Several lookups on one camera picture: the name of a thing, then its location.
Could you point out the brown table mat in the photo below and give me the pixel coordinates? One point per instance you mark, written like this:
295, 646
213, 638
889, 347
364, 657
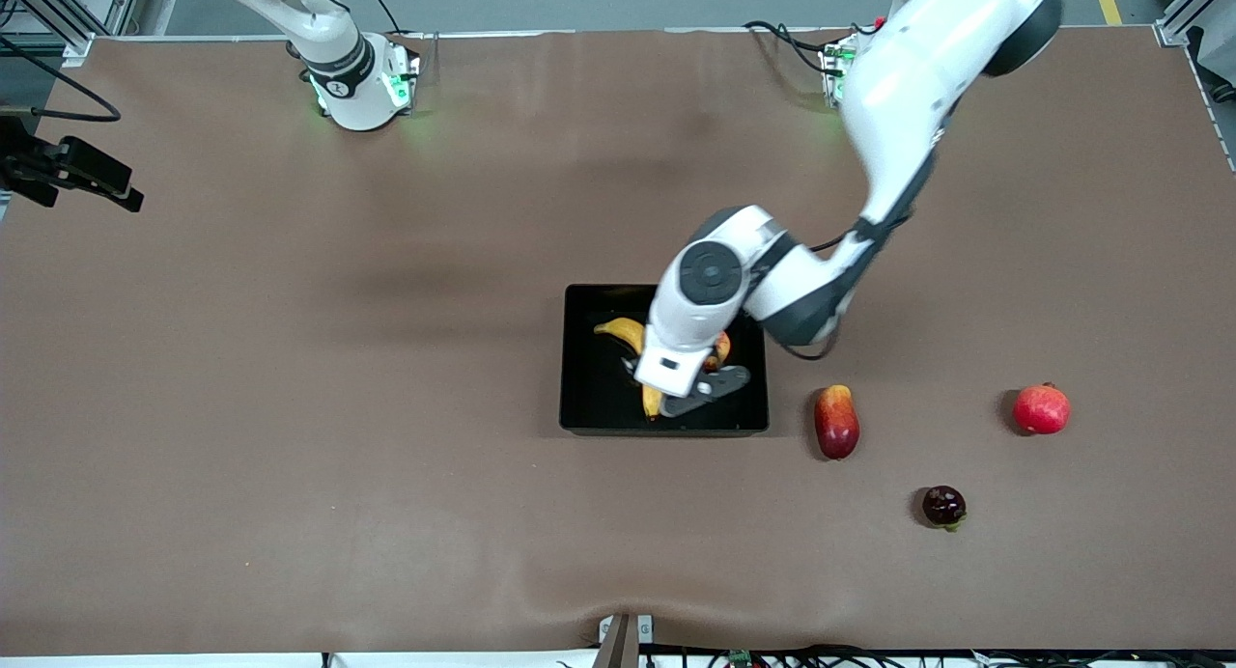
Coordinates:
290, 359

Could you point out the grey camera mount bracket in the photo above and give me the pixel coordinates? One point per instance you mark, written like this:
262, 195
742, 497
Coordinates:
623, 639

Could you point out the red yellow mango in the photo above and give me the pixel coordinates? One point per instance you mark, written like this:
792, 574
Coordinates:
836, 423

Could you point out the red yellow apple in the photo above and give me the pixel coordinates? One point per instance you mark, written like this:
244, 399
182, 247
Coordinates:
719, 351

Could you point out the red pomegranate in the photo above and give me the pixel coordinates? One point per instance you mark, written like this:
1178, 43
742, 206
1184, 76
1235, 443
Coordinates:
1042, 409

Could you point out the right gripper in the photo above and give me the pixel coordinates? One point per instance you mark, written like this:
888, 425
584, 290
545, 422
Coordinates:
41, 164

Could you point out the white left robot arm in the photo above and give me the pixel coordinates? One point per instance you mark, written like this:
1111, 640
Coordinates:
908, 79

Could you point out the yellow banana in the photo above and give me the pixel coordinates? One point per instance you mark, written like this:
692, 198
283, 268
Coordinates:
626, 332

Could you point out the aluminium frame profile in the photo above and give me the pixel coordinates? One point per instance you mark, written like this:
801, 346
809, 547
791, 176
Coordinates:
1193, 7
58, 12

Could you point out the black plastic box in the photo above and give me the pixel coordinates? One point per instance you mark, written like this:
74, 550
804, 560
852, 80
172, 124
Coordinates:
599, 398

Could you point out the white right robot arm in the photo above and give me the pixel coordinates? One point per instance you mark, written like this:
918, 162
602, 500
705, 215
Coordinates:
352, 89

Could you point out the dark purple mangosteen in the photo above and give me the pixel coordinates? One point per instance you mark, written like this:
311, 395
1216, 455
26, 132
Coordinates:
943, 506

